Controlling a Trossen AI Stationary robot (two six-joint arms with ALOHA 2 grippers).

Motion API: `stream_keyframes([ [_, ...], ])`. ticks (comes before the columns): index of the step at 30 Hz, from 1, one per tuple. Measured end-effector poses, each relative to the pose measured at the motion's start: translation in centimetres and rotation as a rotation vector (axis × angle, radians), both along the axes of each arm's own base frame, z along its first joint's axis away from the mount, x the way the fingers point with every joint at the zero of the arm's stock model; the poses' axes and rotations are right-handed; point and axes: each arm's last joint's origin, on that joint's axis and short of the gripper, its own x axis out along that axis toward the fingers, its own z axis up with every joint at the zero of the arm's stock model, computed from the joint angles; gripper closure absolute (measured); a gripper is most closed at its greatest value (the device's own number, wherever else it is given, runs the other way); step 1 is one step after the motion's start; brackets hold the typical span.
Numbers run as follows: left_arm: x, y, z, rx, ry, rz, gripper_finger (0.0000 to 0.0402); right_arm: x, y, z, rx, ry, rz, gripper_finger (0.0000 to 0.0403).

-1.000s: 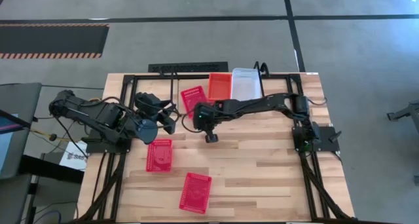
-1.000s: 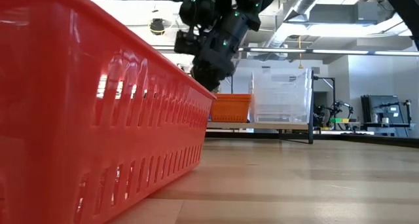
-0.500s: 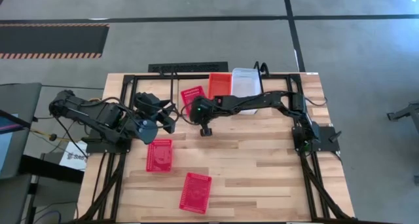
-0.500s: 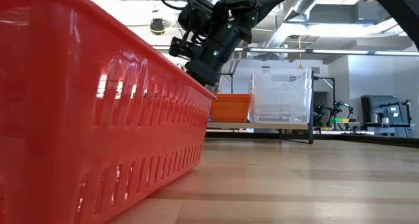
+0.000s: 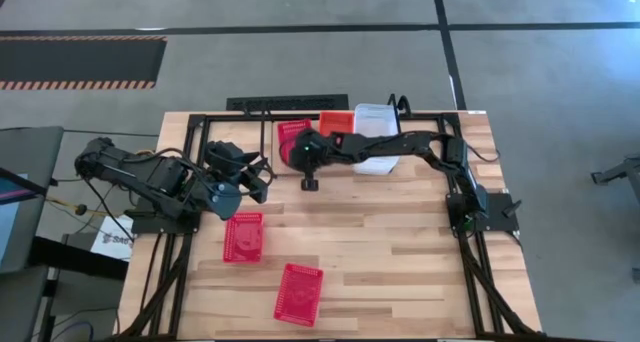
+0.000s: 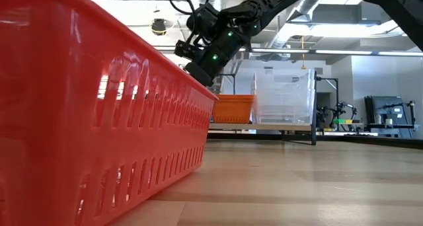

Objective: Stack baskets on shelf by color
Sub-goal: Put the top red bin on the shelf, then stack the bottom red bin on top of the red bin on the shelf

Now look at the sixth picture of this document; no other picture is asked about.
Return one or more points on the orange slotted plastic basket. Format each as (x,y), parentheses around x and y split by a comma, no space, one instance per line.
(231,108)

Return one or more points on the green and yellow block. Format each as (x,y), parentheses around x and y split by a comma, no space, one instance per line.
(342,121)

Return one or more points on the clear plastic bin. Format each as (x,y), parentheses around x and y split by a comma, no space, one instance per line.
(284,117)
(284,97)

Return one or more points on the red slotted plastic basket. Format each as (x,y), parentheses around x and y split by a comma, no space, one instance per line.
(82,120)

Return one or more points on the white cup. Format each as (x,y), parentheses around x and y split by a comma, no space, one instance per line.
(379,120)
(389,121)

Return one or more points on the silver round ventilation duct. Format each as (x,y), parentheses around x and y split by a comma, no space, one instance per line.
(307,4)

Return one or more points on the black metal stand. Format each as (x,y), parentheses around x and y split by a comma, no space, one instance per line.
(337,97)

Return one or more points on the grey rectangular ceiling duct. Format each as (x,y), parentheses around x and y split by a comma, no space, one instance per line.
(340,13)

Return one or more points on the black aluminium table frame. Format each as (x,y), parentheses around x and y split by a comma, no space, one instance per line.
(363,141)

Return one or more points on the black background robot arm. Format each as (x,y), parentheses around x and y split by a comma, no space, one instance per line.
(343,106)

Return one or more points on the long ceiling light strip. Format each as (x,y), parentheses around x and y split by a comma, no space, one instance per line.
(281,51)
(343,52)
(400,53)

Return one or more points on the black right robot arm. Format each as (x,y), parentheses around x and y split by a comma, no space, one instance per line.
(264,4)

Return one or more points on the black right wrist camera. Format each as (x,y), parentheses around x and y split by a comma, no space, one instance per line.
(186,49)

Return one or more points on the black equipment rack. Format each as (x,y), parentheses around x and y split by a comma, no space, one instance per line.
(371,110)

